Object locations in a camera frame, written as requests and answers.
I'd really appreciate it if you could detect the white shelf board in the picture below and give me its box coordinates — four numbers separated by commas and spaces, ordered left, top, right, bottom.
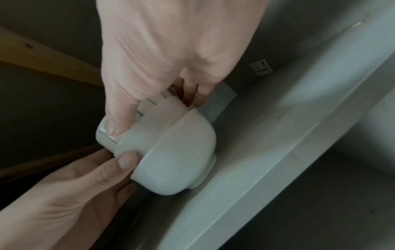
122, 14, 395, 250

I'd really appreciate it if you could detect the dark wooden beam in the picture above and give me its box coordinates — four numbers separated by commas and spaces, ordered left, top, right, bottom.
0, 143, 103, 187

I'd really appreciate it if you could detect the medium white ceramic bowl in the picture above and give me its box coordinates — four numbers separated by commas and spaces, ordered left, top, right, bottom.
114, 95, 198, 159

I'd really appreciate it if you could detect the white sticker label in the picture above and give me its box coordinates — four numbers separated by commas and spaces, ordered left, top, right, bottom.
249, 59, 274, 76

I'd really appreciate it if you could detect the large white ceramic bowl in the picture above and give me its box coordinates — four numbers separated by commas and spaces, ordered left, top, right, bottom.
130, 108, 217, 196

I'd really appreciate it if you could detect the light wooden beam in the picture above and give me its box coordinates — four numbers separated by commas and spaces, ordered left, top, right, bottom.
0, 26, 105, 88

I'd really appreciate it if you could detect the grey tape strip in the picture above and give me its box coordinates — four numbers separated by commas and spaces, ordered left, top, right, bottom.
197, 82, 237, 126

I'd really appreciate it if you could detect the person's left hand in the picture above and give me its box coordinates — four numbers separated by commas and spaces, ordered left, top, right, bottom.
0, 147, 139, 250

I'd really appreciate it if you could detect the person's right hand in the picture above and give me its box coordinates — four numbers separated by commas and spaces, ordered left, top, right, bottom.
95, 0, 268, 137

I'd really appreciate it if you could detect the small glossy white bowl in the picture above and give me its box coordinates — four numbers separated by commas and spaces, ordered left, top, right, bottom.
95, 86, 177, 150

